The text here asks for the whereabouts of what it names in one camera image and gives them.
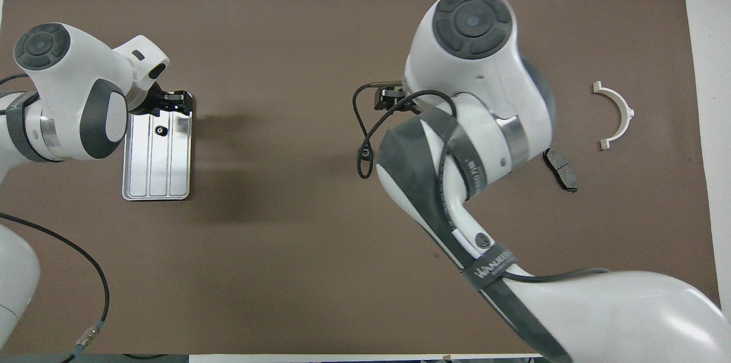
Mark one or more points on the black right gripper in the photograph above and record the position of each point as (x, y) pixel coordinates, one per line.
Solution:
(408, 97)

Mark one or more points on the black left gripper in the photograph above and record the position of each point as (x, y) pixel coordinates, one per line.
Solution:
(154, 101)

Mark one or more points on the small black bearing gear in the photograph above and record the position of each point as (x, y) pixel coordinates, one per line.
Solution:
(161, 130)

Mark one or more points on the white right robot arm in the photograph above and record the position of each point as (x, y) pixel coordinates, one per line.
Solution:
(485, 95)

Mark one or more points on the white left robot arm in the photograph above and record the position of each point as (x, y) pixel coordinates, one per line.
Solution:
(63, 83)

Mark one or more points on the silver metal tray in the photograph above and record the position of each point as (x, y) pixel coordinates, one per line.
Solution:
(171, 169)

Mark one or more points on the brown table mat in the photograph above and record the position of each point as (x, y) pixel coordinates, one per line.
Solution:
(285, 37)

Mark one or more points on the long grey brake pad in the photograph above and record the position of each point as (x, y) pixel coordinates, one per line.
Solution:
(562, 172)

